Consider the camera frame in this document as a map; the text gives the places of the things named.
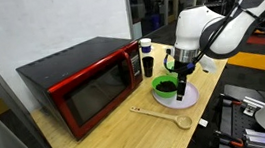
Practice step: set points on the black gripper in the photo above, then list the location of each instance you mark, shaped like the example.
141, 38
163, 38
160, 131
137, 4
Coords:
183, 71

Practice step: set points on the lilac round plate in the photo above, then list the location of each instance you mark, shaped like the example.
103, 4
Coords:
192, 97

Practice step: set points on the dark green bowl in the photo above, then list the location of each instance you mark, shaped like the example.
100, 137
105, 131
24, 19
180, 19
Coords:
161, 92

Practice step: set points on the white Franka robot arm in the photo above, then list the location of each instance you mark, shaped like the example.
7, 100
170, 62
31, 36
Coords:
197, 23

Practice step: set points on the black microwave oven body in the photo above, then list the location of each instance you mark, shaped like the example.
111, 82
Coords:
70, 57

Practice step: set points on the wooden spoon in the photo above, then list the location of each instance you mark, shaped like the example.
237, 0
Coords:
157, 114

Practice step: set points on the white box beside table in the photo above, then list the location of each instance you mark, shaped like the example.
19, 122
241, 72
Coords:
203, 122

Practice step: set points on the black cup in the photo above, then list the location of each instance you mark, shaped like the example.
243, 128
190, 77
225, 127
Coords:
148, 67

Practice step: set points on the white paper cup purple band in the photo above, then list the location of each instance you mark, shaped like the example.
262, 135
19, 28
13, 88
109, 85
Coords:
146, 45

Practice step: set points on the black perforated breadboard table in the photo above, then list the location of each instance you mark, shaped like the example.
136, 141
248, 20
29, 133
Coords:
242, 122

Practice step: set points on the blue bin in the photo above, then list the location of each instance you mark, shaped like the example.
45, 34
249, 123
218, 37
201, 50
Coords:
156, 21

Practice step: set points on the white wrist bracket red knob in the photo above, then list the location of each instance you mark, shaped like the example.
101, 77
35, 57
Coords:
209, 65

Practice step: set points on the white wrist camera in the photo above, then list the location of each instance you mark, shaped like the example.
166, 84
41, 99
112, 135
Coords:
170, 52

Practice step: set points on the silver aluminium bracket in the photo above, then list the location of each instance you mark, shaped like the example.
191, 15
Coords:
252, 105

